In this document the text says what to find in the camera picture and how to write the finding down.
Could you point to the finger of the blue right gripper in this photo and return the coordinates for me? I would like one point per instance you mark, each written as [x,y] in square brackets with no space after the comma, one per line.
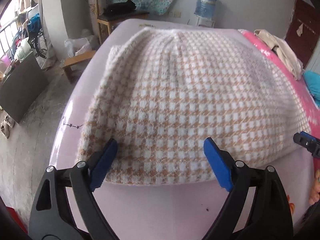
[304,139]

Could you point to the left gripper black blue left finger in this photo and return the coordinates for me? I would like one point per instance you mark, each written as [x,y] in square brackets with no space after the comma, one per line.
[64,206]

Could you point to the beige white houndstooth sweater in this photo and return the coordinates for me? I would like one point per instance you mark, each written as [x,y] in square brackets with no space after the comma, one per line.
[164,92]

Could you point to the black clothing on chair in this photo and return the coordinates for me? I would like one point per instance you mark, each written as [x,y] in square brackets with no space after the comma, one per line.
[120,8]

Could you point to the person's right hand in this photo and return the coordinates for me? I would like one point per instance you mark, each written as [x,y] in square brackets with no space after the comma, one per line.
[315,189]

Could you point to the bright pink floral blanket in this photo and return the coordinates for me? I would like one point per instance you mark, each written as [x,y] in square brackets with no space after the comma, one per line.
[309,106]

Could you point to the turquoise fluffy blanket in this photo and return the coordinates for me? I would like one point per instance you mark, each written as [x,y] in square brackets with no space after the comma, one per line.
[312,81]

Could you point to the cream folded garment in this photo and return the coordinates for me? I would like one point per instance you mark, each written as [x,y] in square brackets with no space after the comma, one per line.
[284,52]

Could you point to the pink bed sheet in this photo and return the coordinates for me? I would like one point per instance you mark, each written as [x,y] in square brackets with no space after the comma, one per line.
[168,211]

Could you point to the dark red door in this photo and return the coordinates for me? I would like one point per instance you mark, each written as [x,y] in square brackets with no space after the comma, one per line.
[303,33]

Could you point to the dark grey cabinet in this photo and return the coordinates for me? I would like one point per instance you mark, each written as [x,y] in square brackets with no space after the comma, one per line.
[22,87]

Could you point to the small wooden stool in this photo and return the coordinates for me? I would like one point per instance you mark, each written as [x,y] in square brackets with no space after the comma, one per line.
[71,61]

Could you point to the white water dispenser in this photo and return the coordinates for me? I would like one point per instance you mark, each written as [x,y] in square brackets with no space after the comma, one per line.
[198,21]

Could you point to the blue water jug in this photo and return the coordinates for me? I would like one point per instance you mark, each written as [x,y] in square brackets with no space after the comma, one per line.
[205,9]

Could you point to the white plastic bag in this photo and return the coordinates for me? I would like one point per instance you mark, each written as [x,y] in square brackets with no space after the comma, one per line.
[87,42]

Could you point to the bicycle wheel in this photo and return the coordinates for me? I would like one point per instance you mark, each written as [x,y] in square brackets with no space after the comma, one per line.
[41,44]

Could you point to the wooden armchair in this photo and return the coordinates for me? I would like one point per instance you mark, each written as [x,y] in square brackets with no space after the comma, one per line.
[110,21]

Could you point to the wall power socket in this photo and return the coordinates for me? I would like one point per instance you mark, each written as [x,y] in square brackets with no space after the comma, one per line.
[175,14]

